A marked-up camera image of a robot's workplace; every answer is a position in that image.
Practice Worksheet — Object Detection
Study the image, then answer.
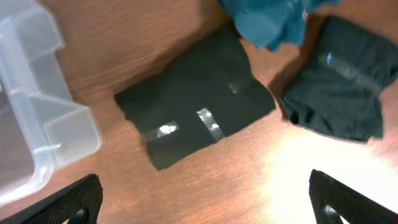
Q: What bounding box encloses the blue cloth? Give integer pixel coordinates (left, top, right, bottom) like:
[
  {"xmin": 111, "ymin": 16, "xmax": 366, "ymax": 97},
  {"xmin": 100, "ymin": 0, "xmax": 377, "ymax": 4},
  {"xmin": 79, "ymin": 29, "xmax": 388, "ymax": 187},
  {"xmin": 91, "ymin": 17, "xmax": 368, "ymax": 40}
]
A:
[{"xmin": 219, "ymin": 0, "xmax": 340, "ymax": 51}]

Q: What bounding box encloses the clear plastic storage bin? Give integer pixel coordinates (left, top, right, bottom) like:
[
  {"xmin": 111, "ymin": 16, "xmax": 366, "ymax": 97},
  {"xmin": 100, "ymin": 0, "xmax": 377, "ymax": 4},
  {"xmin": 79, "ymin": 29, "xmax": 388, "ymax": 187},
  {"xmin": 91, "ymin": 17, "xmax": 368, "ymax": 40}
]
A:
[{"xmin": 1, "ymin": 0, "xmax": 103, "ymax": 205}]

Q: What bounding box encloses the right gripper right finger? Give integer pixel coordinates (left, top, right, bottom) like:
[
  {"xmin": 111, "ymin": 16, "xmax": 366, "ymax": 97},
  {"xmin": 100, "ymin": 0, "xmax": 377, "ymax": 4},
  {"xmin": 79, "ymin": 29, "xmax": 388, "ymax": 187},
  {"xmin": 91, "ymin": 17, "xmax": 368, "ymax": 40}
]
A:
[{"xmin": 309, "ymin": 169, "xmax": 397, "ymax": 224}]

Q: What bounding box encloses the dark grey cloth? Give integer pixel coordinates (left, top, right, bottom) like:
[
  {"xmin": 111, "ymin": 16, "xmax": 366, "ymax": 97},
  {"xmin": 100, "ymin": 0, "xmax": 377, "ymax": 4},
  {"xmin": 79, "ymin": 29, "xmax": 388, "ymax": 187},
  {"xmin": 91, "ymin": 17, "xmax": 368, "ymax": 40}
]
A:
[{"xmin": 282, "ymin": 16, "xmax": 397, "ymax": 142}]

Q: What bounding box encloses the black cloth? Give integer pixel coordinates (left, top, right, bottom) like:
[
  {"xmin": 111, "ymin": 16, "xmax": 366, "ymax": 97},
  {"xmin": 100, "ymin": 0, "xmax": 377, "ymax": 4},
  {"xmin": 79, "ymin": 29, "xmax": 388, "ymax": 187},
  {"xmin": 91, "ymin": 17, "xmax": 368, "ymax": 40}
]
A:
[{"xmin": 114, "ymin": 27, "xmax": 275, "ymax": 170}]

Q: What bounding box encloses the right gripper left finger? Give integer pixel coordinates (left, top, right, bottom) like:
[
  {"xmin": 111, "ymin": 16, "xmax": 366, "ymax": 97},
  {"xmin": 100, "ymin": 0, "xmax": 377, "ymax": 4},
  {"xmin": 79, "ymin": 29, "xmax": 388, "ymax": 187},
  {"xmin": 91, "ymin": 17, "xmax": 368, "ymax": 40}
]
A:
[{"xmin": 1, "ymin": 174, "xmax": 103, "ymax": 224}]

